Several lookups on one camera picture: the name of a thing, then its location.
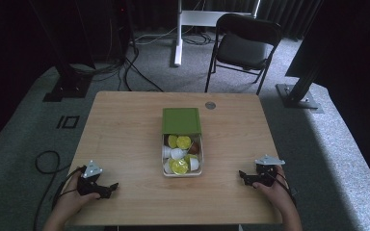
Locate white desk frame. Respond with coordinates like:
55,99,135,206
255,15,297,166
172,0,262,67

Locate black metal stand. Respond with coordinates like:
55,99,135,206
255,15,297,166
275,0,325,114
28,0,96,103

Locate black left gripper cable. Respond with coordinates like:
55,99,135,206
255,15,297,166
33,150,88,231

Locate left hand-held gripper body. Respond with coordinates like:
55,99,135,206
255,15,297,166
76,160,110,197

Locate black folding chair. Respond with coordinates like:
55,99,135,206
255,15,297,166
204,13,283,96

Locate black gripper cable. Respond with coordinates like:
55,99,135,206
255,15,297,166
267,165,299,207
33,150,88,231

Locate person's right hand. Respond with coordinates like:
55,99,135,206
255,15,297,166
251,174,293,214

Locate white box drawer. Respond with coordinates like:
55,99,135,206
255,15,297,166
161,132,204,178

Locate brown small cup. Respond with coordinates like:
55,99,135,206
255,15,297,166
188,141,201,155

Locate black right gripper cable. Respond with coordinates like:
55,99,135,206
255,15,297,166
267,165,299,207

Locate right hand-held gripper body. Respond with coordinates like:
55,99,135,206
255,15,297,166
246,154,286,189

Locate person's left hand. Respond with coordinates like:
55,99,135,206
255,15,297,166
53,170,101,223

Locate green box sleeve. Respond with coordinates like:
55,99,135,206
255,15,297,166
161,107,203,136

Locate black floor cables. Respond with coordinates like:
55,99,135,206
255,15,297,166
70,18,216,93

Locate pile of small jelly cups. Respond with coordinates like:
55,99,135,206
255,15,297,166
163,134,202,176

